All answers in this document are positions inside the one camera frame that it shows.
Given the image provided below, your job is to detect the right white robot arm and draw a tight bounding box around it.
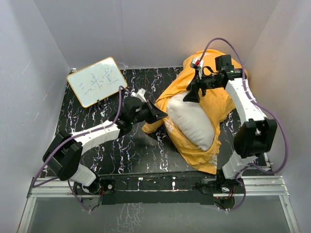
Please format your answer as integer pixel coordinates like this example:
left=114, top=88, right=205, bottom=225
left=183, top=55, right=277, bottom=193

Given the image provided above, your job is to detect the orange and blue pillowcase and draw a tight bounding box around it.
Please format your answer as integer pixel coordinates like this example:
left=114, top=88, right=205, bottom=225
left=142, top=49, right=235, bottom=174

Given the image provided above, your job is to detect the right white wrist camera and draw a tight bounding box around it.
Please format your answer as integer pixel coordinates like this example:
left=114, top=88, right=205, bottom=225
left=190, top=57, right=204, bottom=80

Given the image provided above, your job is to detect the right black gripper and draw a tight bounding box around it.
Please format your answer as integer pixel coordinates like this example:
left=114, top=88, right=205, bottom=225
left=182, top=70, right=222, bottom=103

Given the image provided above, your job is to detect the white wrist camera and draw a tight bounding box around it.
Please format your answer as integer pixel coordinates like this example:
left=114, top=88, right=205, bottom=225
left=190, top=57, right=204, bottom=80
left=131, top=88, right=147, bottom=103

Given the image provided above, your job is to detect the white pillow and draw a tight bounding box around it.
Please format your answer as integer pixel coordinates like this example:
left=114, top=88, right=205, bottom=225
left=167, top=91, right=215, bottom=151

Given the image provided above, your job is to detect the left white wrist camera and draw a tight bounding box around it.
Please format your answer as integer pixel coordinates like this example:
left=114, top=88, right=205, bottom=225
left=131, top=88, right=147, bottom=103

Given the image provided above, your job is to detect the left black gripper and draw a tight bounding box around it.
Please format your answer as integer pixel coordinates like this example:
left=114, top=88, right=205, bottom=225
left=131, top=99, right=168, bottom=125

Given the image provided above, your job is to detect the aluminium frame rail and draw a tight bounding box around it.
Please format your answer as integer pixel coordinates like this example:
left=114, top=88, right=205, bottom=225
left=17, top=176, right=300, bottom=233

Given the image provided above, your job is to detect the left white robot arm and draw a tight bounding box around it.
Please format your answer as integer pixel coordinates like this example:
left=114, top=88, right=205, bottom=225
left=43, top=97, right=167, bottom=194

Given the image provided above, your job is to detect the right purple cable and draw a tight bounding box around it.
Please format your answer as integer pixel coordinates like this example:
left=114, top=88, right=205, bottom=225
left=199, top=37, right=289, bottom=212

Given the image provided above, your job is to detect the small whiteboard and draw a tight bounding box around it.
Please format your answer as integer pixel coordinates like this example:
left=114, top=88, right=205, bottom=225
left=67, top=57, right=128, bottom=108

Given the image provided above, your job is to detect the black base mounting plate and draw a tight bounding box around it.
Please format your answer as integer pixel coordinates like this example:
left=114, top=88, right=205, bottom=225
left=73, top=171, right=243, bottom=208

